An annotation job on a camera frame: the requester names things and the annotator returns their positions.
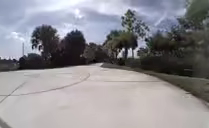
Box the pale concrete road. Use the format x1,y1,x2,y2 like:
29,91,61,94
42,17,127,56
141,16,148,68
0,63,209,128

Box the grass verge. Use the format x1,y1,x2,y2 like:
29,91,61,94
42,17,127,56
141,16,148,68
101,62,209,106

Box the pole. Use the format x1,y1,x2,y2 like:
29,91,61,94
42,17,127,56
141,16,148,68
22,42,26,58

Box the row of dark trees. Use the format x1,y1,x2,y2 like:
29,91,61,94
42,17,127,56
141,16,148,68
0,0,209,72

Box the hedge of bushes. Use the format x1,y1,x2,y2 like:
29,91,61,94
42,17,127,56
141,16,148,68
115,54,209,80

